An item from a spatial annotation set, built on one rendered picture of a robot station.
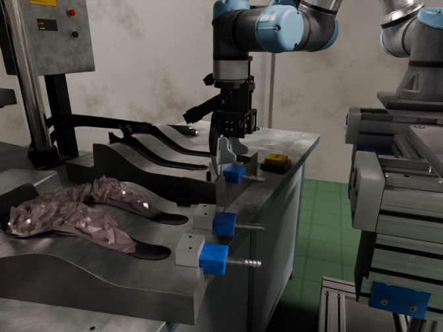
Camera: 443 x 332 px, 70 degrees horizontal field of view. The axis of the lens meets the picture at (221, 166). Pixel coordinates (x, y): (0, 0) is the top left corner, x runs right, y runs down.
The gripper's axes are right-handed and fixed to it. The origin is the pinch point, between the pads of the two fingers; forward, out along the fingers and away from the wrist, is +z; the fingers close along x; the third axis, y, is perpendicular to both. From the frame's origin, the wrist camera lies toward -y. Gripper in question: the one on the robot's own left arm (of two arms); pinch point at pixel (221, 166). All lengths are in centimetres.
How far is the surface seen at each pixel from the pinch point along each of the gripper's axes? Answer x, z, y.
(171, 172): -5.0, 1.9, -11.3
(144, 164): -4.3, 1.5, -20.0
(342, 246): 121, 90, 24
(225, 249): -25.1, 3.5, 13.4
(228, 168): -0.9, 0.0, 2.3
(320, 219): 149, 90, 6
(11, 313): -45.1, 10.5, -12.3
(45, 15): 23, -38, -85
